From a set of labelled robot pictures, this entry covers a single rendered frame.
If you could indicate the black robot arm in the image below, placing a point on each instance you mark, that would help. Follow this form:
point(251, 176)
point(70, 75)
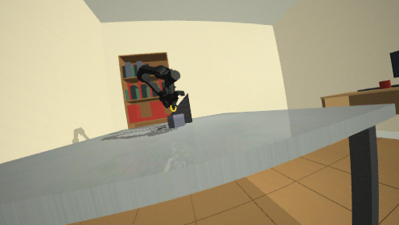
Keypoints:
point(161, 72)

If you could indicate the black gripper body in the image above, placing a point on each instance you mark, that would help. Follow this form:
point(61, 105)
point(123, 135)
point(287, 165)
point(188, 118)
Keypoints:
point(174, 94)

